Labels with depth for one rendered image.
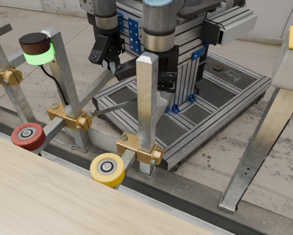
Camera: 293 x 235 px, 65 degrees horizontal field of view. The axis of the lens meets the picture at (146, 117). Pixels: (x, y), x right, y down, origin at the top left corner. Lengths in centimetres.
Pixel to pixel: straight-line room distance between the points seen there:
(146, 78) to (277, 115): 25
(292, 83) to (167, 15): 27
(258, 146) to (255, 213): 31
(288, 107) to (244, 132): 154
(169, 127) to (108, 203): 113
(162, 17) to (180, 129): 114
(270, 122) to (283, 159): 147
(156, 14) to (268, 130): 32
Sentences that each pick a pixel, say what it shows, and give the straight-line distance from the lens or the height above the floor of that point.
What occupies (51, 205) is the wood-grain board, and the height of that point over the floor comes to 90.
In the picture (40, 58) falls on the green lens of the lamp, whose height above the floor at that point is 111.
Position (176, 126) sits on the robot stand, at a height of 21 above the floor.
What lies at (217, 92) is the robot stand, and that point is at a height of 21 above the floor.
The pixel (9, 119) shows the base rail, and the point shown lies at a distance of 110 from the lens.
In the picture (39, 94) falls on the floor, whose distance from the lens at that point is 240.
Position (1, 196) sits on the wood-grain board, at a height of 90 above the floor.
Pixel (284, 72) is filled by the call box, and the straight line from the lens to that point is 39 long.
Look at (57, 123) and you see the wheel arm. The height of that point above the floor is 86.
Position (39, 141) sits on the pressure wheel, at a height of 89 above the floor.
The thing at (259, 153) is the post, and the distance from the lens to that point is 54.
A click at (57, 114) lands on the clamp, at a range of 77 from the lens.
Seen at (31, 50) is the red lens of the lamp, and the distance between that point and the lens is 56.
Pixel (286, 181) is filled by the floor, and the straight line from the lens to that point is 183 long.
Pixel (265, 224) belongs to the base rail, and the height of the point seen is 70.
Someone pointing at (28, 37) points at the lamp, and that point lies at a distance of 59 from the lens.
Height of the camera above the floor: 137
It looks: 45 degrees down
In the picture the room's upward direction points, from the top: straight up
